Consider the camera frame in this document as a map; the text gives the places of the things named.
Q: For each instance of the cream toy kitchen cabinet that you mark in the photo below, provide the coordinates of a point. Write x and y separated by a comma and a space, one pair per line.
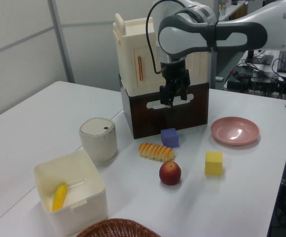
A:
138, 54

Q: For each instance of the yellow banana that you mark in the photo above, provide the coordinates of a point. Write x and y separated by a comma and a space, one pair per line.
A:
59, 196

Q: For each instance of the yellow cube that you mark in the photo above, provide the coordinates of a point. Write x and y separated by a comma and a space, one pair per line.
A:
213, 163

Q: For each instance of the dark brown wooden crate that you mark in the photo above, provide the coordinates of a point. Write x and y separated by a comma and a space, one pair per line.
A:
157, 116

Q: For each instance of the white square plastic bin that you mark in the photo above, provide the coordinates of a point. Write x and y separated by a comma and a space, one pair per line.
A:
69, 190

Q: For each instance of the brown wicker basket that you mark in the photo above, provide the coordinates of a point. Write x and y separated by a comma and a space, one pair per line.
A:
118, 228

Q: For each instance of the white lidded canister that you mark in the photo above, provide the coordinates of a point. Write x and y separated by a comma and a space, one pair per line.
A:
98, 139

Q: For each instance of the black monitor stand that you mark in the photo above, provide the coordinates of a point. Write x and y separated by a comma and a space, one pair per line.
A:
258, 58

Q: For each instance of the pink plate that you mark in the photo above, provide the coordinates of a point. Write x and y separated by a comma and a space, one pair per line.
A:
234, 134

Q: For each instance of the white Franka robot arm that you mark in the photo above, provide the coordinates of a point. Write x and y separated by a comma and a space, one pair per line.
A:
231, 32

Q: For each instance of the purple cube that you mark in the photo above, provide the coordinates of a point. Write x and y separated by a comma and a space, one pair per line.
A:
170, 137

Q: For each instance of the red apple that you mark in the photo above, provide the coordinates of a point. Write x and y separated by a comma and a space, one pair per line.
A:
170, 173

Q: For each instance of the orange striped bread roll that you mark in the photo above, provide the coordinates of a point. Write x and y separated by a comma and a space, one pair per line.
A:
156, 151

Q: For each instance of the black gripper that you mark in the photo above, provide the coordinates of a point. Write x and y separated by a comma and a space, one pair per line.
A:
176, 71

